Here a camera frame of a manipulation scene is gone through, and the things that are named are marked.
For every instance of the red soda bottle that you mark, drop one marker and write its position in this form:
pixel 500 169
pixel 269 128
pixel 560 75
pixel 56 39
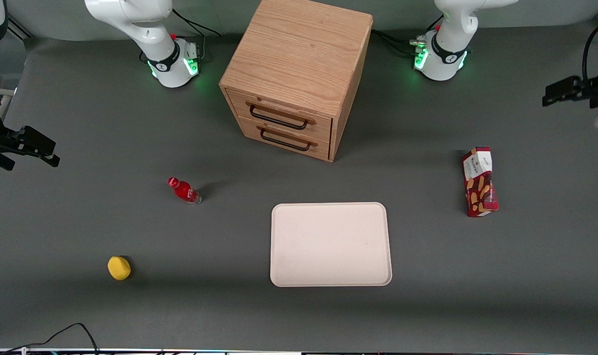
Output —
pixel 184 191

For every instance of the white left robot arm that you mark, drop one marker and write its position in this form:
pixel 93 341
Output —
pixel 444 54

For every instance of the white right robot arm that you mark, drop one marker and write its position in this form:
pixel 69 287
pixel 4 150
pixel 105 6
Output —
pixel 160 49

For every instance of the grey base connector plug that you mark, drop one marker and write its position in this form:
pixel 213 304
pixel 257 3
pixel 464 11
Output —
pixel 418 42

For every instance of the red cookie box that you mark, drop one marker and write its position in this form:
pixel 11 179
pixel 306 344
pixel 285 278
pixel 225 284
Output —
pixel 480 187

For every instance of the wooden drawer front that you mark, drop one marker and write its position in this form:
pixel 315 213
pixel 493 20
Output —
pixel 323 150
pixel 323 129

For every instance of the wooden drawer cabinet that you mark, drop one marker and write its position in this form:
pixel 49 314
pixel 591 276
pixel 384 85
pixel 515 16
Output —
pixel 298 49

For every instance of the yellow lemon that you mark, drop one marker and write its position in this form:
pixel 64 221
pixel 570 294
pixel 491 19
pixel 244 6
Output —
pixel 119 268

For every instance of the cream plastic tray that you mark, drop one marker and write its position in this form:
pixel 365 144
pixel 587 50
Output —
pixel 328 246

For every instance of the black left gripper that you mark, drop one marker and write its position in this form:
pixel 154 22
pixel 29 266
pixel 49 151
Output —
pixel 596 92

